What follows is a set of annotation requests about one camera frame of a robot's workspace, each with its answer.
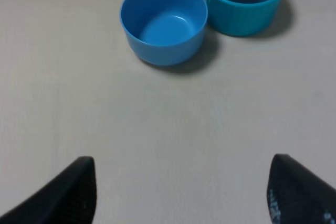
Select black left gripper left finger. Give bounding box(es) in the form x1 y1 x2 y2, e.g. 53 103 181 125
1 156 97 223

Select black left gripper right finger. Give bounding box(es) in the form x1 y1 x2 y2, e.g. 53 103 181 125
266 154 335 223

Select blue plastic bowl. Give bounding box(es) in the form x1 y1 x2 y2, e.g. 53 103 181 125
120 0 208 66

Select teal measuring cup with handle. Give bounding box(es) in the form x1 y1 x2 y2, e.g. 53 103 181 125
202 0 289 37

